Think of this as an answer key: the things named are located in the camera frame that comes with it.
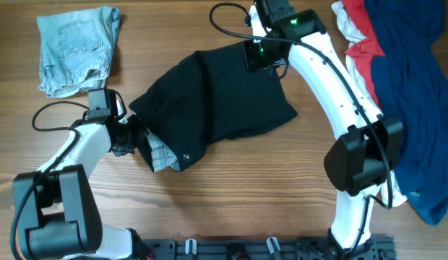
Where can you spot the navy blue garment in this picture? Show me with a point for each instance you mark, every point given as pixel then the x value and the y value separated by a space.
pixel 411 85

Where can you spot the black shorts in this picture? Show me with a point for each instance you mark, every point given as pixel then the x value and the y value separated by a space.
pixel 207 97

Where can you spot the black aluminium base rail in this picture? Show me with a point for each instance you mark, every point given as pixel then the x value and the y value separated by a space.
pixel 303 248

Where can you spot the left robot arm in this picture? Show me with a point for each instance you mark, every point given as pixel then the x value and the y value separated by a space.
pixel 56 215

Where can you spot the white garment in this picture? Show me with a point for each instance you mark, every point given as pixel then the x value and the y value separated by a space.
pixel 351 33

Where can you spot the folded light denim shorts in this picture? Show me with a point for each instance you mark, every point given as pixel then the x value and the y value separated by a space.
pixel 76 50

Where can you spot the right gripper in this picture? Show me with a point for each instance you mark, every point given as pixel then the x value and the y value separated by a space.
pixel 253 55

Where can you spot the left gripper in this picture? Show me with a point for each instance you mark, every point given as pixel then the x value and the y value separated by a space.
pixel 134 133

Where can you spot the red garment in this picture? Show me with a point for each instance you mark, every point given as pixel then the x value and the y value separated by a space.
pixel 364 50

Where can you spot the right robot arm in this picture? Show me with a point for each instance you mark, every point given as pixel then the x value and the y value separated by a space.
pixel 361 162

